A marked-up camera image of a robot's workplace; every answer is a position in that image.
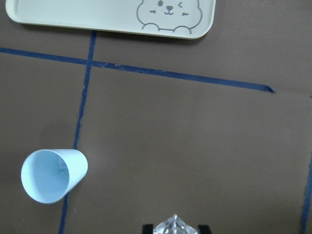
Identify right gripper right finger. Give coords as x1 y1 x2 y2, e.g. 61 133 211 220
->
198 225 211 234

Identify clear ice cube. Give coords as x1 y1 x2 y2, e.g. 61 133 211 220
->
153 214 198 234

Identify light blue plastic cup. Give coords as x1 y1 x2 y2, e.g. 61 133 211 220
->
20 149 88 204

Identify cream bear serving tray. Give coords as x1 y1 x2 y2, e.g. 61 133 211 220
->
5 0 216 39

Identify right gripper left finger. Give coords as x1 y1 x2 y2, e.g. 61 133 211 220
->
142 224 154 234

